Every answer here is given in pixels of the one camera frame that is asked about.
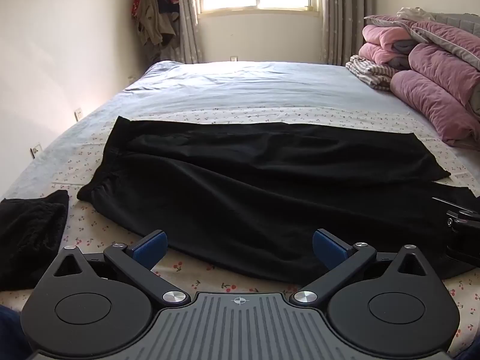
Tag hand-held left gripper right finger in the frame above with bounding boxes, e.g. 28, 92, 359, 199
292, 228, 434, 306

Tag mauve quilt with grey lining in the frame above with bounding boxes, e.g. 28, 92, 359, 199
363, 14, 480, 148

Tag black pants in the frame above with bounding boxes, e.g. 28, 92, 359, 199
77, 115, 480, 286

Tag person's dark blue clothing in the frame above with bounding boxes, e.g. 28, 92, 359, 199
0, 305, 31, 360

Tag bed with blue sheet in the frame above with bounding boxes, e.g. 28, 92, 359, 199
0, 60, 480, 360

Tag striped cloth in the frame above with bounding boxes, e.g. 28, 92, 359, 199
345, 55, 398, 91

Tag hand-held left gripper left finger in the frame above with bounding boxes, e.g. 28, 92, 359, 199
47, 229, 192, 306

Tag grey headboard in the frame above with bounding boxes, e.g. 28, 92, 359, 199
431, 12, 480, 39

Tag khaki hanging jacket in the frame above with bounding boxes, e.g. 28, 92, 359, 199
136, 0, 178, 47

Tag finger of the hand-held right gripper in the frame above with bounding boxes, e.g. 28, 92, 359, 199
432, 196, 480, 214

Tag grey patterned curtain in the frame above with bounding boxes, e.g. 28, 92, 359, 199
170, 0, 204, 64
319, 0, 376, 66

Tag pink folded blanket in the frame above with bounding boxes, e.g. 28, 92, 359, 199
358, 24, 418, 69

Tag black fuzzy cloth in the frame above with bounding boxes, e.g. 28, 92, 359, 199
0, 189, 70, 291

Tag white cloth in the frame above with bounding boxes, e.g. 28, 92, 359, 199
397, 6, 436, 22

